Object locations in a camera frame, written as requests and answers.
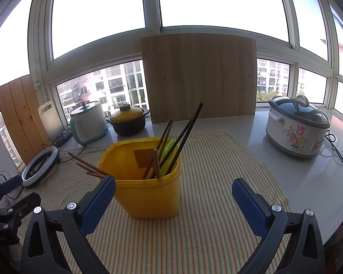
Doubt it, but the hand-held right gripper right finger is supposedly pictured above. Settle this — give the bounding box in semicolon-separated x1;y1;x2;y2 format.
232;178;326;274

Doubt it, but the striped cloth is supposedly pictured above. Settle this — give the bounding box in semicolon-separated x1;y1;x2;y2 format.
16;129;292;274

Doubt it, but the light wooden board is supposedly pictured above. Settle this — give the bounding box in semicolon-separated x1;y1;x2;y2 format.
140;33;257;124

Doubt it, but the yellow plastic container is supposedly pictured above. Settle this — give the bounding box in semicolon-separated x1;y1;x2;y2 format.
96;137;184;220

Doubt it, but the black pot with yellow lid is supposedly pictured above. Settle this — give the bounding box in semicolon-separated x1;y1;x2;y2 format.
106;104;148;137

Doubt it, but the brown wooden plank board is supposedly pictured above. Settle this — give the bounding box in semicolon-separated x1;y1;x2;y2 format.
0;74;52;166

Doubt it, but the ring light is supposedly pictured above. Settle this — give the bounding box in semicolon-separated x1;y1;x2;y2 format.
21;146;60;189

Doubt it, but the teal white electric cooker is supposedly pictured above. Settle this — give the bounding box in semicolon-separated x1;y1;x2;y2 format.
69;101;109;145

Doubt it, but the white window frame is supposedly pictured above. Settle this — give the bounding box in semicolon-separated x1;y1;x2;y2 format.
0;0;343;126

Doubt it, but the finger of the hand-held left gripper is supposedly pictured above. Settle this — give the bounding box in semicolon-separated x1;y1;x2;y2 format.
0;175;23;204
4;192;42;229

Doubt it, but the black slow cooker power cable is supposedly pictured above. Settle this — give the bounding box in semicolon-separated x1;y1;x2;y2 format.
319;130;343;165

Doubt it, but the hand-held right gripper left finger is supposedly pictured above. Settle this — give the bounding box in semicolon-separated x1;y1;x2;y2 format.
21;176;117;274

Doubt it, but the green plastic spoon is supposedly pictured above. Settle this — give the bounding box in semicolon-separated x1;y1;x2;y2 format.
159;138;179;176

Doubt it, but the white cutting board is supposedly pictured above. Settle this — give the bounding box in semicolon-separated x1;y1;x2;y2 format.
38;100;64;143

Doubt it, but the floral white slow cooker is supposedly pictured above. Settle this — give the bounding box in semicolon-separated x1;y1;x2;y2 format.
266;94;331;158

